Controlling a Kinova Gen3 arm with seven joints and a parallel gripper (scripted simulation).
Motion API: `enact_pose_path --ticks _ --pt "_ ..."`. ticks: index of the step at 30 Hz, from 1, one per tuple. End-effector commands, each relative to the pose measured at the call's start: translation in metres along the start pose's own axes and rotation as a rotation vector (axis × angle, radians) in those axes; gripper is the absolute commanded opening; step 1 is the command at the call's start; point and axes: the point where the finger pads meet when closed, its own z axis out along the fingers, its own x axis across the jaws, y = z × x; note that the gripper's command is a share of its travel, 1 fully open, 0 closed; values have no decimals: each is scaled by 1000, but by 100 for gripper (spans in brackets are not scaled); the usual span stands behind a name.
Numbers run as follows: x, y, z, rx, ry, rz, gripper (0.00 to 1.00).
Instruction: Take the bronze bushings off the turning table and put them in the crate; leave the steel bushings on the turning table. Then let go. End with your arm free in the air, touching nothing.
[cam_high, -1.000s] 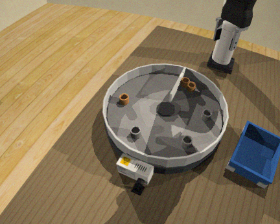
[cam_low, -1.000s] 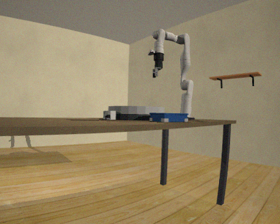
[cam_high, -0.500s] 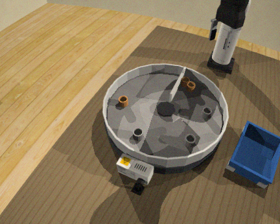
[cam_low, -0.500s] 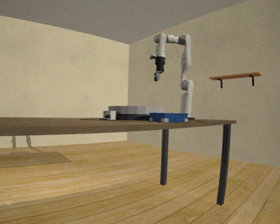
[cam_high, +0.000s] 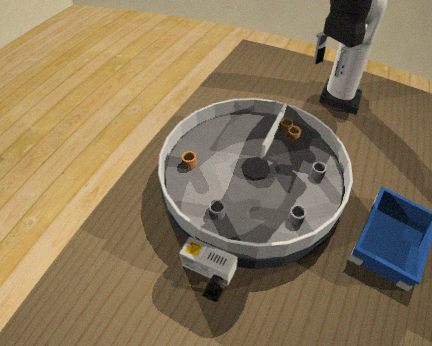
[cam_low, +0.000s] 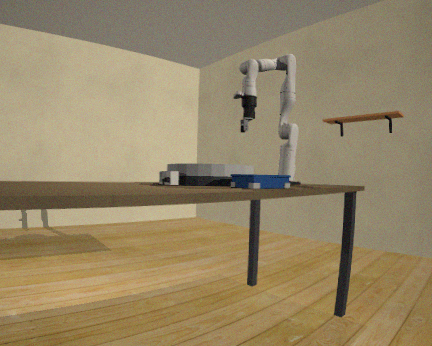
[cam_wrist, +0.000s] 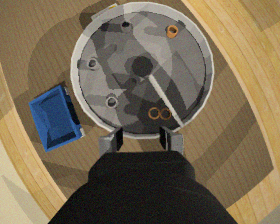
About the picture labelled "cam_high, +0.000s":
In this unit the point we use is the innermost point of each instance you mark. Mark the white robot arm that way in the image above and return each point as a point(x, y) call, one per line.
point(345, 87)

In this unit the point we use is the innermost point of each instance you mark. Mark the grey metal bushing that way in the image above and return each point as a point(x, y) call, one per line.
point(217, 204)
point(321, 167)
point(297, 209)

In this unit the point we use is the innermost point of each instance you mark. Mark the blue crate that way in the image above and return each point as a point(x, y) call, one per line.
point(401, 234)

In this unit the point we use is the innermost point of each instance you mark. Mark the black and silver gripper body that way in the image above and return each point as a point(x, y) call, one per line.
point(347, 25)

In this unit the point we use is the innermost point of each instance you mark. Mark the bronze bushing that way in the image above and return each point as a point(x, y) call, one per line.
point(284, 127)
point(293, 133)
point(189, 155)

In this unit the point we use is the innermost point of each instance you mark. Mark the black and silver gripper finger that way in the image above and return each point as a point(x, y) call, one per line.
point(320, 48)
point(341, 65)

